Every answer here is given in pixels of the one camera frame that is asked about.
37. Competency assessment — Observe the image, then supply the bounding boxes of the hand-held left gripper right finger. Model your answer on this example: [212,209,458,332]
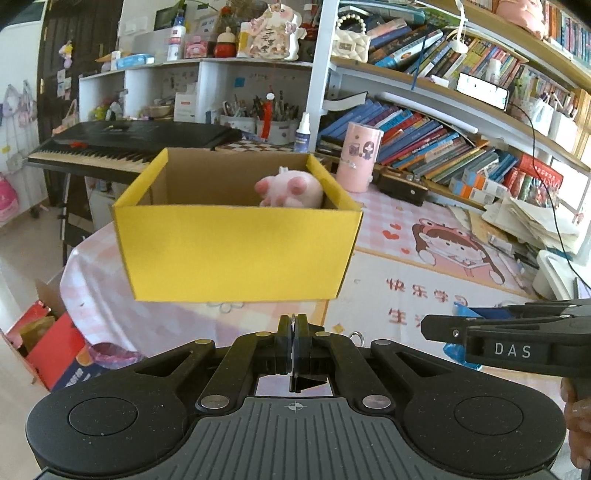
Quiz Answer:
[294,315,458,411]

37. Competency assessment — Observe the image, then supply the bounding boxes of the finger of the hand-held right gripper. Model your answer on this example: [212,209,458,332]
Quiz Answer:
[421,315,469,366]
[455,299,591,321]

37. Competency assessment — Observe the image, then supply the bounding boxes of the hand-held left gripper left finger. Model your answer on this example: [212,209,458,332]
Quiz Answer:
[134,315,295,411]

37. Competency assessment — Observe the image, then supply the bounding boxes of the yellow cardboard box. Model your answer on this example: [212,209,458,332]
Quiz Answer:
[111,148,364,303]

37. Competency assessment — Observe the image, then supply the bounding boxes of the pink plush pig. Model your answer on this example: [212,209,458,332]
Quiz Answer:
[255,167,325,208]

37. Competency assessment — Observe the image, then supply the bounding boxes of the pink printed desktop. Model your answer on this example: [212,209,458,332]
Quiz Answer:
[60,152,591,370]

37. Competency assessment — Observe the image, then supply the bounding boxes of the person's right hand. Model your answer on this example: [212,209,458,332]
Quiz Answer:
[561,381,591,469]

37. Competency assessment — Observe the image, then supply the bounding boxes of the white pen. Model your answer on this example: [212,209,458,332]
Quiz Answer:
[496,256,527,289]

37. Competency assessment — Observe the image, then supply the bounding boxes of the white desk riser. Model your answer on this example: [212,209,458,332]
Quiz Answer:
[536,249,591,301]

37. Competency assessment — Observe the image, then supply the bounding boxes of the stack of papers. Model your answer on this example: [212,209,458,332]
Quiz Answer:
[482,194,580,254]

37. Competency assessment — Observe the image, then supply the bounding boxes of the orange blue box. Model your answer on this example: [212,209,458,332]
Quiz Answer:
[464,168,509,199]
[450,178,490,207]

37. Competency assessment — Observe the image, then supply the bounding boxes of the red book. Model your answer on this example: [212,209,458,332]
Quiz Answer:
[515,154,565,186]

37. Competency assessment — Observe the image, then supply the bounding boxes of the black box with knobs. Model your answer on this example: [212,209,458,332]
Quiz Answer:
[375,167,429,207]

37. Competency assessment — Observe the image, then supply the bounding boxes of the purple plastic bag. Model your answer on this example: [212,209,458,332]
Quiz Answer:
[88,344,145,371]

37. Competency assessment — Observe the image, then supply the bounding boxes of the row of children's books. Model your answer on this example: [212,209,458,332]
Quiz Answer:
[318,104,520,185]

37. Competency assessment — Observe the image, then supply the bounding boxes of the pink cylindrical container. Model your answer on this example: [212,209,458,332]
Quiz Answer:
[336,122,384,193]

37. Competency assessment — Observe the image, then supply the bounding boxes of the white storage box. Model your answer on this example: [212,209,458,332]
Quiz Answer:
[526,97,579,140]

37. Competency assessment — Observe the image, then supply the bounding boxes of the wooden chessboard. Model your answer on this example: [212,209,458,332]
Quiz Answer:
[217,141,333,160]

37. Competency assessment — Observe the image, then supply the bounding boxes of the white spray bottle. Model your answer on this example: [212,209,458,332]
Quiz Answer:
[294,112,312,154]

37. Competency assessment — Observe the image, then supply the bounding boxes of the round white pen cup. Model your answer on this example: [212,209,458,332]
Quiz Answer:
[256,92,301,145]

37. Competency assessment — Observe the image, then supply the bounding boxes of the red tassel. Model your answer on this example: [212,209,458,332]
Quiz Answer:
[261,92,276,139]

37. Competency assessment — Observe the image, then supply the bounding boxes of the bright-screen smartphone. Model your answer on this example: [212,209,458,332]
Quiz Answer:
[456,71,509,110]

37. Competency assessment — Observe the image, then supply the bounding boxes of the patterned white pen cup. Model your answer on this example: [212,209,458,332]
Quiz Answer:
[219,95,257,135]

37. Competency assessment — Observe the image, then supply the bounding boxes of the red cardboard box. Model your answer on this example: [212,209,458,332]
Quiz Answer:
[0,300,89,393]

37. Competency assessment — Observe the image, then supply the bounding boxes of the black electronic keyboard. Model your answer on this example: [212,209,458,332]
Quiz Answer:
[28,121,243,259]

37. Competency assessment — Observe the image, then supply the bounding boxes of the white carton box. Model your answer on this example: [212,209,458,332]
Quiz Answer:
[174,92,199,121]

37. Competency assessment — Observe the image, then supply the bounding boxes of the row of shelf books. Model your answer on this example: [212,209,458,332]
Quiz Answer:
[369,18,591,100]

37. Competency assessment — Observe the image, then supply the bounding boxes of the white cubby shelf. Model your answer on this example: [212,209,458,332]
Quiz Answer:
[78,58,319,139]

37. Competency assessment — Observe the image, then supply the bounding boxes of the white desk bookshelf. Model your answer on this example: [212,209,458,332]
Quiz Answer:
[305,0,591,176]

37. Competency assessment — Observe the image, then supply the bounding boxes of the large pink plush toy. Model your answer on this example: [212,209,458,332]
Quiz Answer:
[496,0,548,40]

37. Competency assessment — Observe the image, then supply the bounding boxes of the white quilted handbag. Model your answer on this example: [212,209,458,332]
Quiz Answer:
[332,14,371,64]

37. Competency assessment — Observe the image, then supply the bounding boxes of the red round doll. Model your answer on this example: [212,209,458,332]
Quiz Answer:
[217,28,236,59]

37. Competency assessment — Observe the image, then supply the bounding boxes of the pink bag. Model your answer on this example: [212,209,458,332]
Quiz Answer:
[0,173,19,225]

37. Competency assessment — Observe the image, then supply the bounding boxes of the white lotion bottle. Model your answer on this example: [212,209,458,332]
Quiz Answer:
[167,16,186,61]

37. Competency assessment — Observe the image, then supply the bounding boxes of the blue tissue pack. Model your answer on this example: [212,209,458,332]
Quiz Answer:
[111,53,155,70]

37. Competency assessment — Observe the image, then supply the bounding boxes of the dark wooden door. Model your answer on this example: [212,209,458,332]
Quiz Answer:
[37,0,123,136]

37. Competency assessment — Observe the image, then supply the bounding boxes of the hanging cloth bags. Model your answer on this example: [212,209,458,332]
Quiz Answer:
[0,80,40,131]

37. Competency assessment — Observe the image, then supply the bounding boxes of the black cable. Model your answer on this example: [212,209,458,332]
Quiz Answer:
[508,104,591,278]

